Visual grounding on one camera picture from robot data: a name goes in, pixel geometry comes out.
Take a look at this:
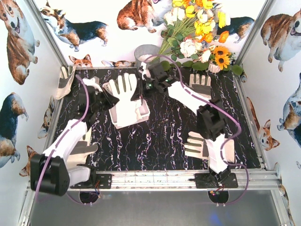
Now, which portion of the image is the white work glove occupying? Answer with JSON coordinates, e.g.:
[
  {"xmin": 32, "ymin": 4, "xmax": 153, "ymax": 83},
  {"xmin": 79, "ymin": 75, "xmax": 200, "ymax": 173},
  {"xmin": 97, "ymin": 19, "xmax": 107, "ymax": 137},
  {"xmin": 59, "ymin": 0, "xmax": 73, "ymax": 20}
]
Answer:
[{"xmin": 109, "ymin": 73, "xmax": 142, "ymax": 127}]

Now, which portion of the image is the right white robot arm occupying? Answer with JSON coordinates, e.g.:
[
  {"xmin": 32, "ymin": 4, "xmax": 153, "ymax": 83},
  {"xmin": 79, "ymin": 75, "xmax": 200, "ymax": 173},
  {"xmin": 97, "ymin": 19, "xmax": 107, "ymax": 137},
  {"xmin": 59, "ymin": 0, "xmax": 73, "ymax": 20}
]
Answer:
[{"xmin": 132, "ymin": 62, "xmax": 230, "ymax": 184}]

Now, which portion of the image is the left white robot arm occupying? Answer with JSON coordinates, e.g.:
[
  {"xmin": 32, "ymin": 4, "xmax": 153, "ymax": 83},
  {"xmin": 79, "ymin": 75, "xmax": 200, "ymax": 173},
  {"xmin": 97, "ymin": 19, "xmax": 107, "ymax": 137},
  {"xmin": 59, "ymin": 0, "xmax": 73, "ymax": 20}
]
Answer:
[{"xmin": 30, "ymin": 75, "xmax": 119, "ymax": 196}]

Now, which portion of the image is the white perforated storage basket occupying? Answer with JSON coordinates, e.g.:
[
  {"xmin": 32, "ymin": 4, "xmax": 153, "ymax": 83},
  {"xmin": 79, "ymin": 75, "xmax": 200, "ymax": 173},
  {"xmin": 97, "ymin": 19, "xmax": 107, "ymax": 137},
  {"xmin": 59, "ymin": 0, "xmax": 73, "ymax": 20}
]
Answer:
[{"xmin": 102, "ymin": 82, "xmax": 150, "ymax": 129}]

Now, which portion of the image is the grey metal bucket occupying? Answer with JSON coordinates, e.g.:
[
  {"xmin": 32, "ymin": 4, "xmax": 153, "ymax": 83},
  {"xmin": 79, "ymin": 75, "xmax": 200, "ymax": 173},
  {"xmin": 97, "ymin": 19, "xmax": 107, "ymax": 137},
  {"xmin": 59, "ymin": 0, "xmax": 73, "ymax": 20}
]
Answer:
[{"xmin": 134, "ymin": 44, "xmax": 160, "ymax": 68}]

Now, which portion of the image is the left back corner glove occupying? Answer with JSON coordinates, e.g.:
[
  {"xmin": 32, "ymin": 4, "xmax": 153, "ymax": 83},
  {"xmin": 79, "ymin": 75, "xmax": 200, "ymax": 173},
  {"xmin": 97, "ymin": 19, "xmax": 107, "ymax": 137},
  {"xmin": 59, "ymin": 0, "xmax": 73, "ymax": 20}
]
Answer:
[{"xmin": 55, "ymin": 65, "xmax": 76, "ymax": 100}]

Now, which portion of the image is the right back work glove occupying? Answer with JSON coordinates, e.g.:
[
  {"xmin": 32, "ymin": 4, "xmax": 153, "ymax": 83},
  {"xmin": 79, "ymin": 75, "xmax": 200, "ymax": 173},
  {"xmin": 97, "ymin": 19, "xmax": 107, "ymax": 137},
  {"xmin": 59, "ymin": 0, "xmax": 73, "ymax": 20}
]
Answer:
[{"xmin": 189, "ymin": 73, "xmax": 211, "ymax": 99}]

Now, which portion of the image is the left front work glove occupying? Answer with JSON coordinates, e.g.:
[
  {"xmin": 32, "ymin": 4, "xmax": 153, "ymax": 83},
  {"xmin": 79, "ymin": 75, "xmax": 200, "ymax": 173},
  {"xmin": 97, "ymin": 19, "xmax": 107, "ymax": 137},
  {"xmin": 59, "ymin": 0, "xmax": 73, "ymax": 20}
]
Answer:
[{"xmin": 66, "ymin": 128, "xmax": 98, "ymax": 169}]

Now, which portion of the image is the artificial flower bouquet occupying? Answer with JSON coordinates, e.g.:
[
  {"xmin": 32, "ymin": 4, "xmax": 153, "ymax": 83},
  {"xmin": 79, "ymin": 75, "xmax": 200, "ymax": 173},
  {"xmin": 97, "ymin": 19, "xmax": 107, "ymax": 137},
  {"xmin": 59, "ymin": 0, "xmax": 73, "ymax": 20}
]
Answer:
[{"xmin": 158, "ymin": 0, "xmax": 231, "ymax": 61}]

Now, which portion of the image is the small sunflower pot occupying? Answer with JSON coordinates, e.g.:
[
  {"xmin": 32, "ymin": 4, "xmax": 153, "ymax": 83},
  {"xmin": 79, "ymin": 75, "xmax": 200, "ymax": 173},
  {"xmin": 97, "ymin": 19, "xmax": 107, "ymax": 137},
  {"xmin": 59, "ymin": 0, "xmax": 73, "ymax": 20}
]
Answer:
[{"xmin": 207, "ymin": 46, "xmax": 236, "ymax": 73}]

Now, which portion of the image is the right front work glove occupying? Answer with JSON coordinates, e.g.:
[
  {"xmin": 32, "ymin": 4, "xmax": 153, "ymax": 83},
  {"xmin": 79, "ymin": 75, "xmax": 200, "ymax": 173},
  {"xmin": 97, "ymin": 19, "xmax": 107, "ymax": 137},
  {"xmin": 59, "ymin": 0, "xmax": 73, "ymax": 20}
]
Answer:
[{"xmin": 184, "ymin": 131, "xmax": 235, "ymax": 163}]

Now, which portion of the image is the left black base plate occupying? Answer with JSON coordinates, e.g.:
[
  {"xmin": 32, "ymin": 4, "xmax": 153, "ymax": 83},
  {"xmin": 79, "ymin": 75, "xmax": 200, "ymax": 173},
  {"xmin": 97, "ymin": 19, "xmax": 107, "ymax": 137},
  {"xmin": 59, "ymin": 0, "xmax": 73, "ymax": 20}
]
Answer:
[{"xmin": 71, "ymin": 173, "xmax": 112, "ymax": 189}]

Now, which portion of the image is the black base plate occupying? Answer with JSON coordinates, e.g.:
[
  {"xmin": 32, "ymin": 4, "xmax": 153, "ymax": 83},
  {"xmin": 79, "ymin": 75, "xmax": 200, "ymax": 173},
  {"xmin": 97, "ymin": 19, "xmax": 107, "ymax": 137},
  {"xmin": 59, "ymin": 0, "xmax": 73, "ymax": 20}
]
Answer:
[
  {"xmin": 188, "ymin": 173, "xmax": 238, "ymax": 188},
  {"xmin": 71, "ymin": 173, "xmax": 112, "ymax": 189}
]

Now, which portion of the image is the front aluminium rail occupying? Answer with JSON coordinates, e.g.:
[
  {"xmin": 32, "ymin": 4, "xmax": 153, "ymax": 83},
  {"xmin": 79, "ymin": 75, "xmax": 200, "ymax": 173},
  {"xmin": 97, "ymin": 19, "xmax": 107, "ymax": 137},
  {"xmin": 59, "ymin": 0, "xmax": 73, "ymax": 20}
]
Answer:
[{"xmin": 40, "ymin": 169, "xmax": 281, "ymax": 196}]

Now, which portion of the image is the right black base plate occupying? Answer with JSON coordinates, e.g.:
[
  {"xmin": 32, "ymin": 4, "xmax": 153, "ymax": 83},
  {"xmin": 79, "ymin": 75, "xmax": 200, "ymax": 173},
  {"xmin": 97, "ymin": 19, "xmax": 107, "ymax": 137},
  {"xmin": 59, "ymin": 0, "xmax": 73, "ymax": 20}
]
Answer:
[{"xmin": 188, "ymin": 173, "xmax": 238, "ymax": 188}]

